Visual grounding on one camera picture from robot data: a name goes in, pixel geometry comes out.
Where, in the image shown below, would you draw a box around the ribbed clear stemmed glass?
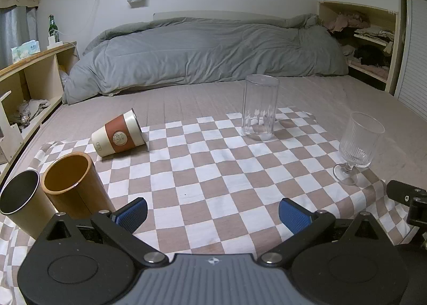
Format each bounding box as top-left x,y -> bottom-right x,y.
333,111 -> 385,186

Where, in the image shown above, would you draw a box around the orange tumbler cup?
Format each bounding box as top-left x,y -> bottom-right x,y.
41,152 -> 114,219

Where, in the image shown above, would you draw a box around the cream and rust travel cup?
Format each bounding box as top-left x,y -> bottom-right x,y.
91,109 -> 145,158

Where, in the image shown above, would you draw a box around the beige steel tumbler cup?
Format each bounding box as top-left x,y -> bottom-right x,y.
0,169 -> 56,240

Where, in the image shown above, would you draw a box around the white louvred door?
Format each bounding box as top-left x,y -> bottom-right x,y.
394,0 -> 426,119

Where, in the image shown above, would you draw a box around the tall clear glass mug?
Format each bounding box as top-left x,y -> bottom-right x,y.
241,75 -> 279,141

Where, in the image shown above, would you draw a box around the wooden stand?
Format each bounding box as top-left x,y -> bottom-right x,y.
0,91 -> 23,165

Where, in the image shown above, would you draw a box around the crumpled beige clothes on shelf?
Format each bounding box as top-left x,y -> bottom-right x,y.
11,99 -> 50,127

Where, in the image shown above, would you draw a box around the wooden bedside shelf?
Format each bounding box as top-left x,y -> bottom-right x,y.
0,41 -> 80,189

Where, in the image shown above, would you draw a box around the right clothes shelf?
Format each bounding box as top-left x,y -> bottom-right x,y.
318,0 -> 405,94

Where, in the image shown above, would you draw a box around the grey duvet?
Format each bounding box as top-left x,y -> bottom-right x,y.
63,14 -> 348,105

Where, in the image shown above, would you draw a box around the white box under bottle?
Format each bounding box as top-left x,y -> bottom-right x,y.
47,36 -> 64,50

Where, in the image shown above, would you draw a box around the tissue pack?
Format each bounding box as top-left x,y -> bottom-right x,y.
11,40 -> 41,64

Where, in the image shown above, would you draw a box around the green glass bottle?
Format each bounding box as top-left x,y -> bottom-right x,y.
49,15 -> 59,43

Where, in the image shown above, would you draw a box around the grey curtain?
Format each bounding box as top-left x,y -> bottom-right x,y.
0,6 -> 38,69

